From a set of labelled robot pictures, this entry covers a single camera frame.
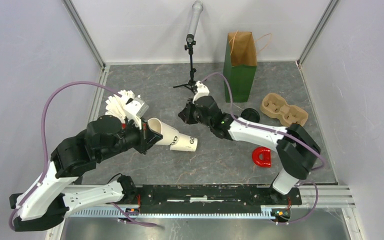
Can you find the black tripod with grey tube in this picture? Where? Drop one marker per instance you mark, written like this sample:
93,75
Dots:
197,9

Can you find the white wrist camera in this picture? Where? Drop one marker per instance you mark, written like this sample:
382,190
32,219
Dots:
134,109
201,91

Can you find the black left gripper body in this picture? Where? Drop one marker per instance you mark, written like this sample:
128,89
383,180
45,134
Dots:
142,139

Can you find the black plastic cup lid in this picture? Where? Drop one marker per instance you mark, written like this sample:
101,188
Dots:
250,114

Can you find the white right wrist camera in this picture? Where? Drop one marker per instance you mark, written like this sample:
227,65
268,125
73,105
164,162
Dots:
201,91

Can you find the green brown paper bag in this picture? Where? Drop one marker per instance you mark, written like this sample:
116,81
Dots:
240,64

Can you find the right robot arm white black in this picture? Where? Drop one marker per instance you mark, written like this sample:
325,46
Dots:
296,149

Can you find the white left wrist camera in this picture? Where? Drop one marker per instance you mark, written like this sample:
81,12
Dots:
134,109

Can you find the brown pulp cup carriers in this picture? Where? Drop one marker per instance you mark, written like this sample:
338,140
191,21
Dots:
276,107

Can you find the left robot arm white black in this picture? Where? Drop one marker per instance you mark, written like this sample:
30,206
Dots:
46,204

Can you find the white paper coffee cup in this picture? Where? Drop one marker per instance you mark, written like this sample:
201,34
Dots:
170,135

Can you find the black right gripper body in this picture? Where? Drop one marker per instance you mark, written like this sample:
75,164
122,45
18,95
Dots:
204,121

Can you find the red horseshoe shaped object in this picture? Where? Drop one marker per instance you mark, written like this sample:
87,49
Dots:
261,156

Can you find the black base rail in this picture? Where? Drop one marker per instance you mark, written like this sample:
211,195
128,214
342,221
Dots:
208,199

